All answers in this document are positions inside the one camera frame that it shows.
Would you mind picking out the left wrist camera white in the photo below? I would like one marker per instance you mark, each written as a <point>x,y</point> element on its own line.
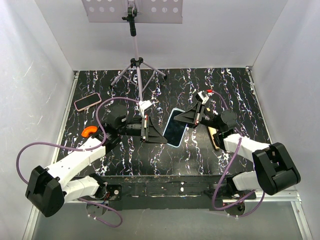
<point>143,105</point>

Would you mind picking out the aluminium front rail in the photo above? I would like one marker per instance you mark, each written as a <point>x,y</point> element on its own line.
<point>145,195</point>

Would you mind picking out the cream toy microphone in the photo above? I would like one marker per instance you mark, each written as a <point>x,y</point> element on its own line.
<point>212,132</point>

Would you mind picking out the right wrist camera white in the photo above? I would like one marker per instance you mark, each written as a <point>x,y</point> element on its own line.
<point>203,96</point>

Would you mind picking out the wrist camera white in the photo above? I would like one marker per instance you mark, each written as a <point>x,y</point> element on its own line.
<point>203,96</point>
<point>143,105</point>

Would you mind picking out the phone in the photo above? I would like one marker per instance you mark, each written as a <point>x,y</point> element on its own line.
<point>87,102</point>
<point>174,130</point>

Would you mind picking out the music stand with tripod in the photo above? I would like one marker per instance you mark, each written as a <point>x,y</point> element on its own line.
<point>133,12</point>

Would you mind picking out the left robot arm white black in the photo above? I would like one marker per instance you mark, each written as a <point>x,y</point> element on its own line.
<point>49,188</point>

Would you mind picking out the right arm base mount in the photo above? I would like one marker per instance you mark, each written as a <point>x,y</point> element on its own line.
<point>226,191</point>

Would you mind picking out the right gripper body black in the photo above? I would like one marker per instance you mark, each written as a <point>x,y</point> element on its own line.
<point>203,117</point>

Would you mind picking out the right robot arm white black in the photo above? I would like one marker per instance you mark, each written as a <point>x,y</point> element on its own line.
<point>274,169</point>

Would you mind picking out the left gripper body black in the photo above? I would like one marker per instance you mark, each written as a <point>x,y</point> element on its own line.
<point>144,126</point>

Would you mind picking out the orange curved piece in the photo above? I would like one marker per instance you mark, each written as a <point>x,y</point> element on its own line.
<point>88,131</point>

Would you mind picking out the phone in pink case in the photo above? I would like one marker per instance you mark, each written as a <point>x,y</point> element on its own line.
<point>87,102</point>

